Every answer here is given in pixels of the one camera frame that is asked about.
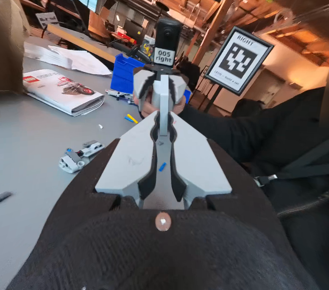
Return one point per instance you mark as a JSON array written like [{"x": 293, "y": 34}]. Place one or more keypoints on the lego instruction booklet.
[{"x": 64, "y": 92}]

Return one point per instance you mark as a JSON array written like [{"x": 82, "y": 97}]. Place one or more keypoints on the person's right hand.
[{"x": 145, "y": 107}]

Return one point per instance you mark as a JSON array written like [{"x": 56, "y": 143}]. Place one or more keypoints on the framed marker sign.
[{"x": 239, "y": 60}]

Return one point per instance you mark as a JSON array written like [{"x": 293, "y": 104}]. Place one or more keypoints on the blue plastic bin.
[{"x": 123, "y": 74}]

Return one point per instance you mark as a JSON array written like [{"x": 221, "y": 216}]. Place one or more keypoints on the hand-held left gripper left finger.
[{"x": 126, "y": 159}]

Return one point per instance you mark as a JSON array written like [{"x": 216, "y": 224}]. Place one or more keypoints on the person's right forearm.
[{"x": 231, "y": 128}]

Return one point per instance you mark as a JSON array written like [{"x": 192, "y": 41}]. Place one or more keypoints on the black sign stand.
[{"x": 212, "y": 99}]

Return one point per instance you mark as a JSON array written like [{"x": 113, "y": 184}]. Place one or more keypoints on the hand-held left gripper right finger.
[{"x": 200, "y": 161}]

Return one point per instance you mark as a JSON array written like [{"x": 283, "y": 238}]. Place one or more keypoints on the short blue lego pin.
[{"x": 128, "y": 118}]

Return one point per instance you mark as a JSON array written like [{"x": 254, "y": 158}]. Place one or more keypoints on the long blue lego pin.
[{"x": 162, "y": 167}]

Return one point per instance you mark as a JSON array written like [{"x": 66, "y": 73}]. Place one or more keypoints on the flat grey lego assembly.
[{"x": 119, "y": 94}]

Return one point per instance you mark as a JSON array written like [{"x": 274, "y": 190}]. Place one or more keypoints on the printed cardboard lego box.
[{"x": 10, "y": 43}]

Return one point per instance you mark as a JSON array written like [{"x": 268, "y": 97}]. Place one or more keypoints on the grey white lego assembly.
[{"x": 77, "y": 156}]

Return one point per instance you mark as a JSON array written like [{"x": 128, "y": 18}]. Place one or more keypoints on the yellow lego axle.
[{"x": 133, "y": 118}]

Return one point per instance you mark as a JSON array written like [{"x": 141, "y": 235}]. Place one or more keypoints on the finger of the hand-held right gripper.
[
  {"x": 140, "y": 81},
  {"x": 180, "y": 87}
]

